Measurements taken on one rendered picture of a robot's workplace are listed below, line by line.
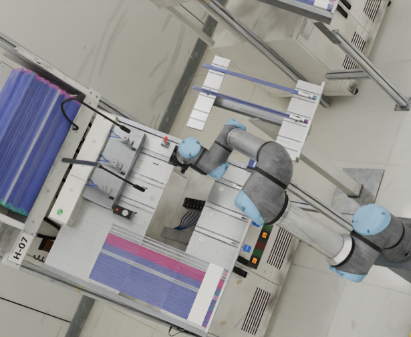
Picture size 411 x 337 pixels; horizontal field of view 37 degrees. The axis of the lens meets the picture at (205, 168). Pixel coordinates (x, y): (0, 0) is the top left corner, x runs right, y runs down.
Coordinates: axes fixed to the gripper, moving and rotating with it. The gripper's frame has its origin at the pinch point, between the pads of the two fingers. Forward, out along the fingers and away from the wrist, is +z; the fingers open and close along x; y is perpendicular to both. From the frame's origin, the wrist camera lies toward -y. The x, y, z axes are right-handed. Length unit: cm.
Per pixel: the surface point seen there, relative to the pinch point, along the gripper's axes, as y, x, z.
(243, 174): -23.2, -6.0, -3.9
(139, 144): 20.9, -0.8, -0.9
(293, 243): -67, 2, 54
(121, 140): 28.4, 0.6, -0.1
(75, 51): 92, -73, 146
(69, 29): 101, -83, 140
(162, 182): 6.0, 9.8, 1.9
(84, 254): 23, 49, 6
